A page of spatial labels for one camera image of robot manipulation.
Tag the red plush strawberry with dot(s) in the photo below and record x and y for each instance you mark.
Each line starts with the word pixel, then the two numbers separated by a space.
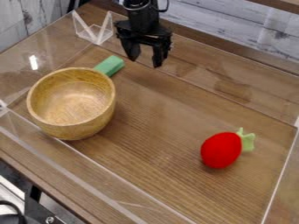
pixel 223 147

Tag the clear acrylic corner bracket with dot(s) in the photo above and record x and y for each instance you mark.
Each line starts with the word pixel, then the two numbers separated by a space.
pixel 96 34

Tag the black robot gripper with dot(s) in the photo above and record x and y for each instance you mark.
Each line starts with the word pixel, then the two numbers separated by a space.
pixel 143 30

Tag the wooden bowl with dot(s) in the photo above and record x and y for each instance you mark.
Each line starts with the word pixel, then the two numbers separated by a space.
pixel 71 102

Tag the black metal table bracket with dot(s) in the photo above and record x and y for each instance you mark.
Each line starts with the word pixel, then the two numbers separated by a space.
pixel 36 214

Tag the green rectangular block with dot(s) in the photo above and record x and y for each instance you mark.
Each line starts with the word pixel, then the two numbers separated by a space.
pixel 110 65

